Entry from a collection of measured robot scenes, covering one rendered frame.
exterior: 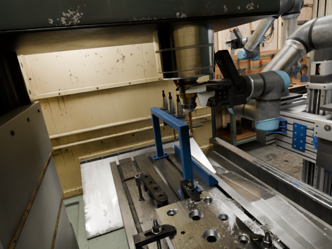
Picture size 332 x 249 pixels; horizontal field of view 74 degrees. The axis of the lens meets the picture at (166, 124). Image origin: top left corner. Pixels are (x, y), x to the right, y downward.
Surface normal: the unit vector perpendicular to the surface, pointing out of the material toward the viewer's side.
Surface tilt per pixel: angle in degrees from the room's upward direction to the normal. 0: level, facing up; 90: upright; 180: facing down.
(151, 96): 90
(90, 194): 26
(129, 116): 90
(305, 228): 8
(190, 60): 90
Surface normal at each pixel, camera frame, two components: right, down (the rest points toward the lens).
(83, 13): 0.33, 0.23
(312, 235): -0.07, -0.91
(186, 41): 0.05, 0.28
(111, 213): 0.02, -0.78
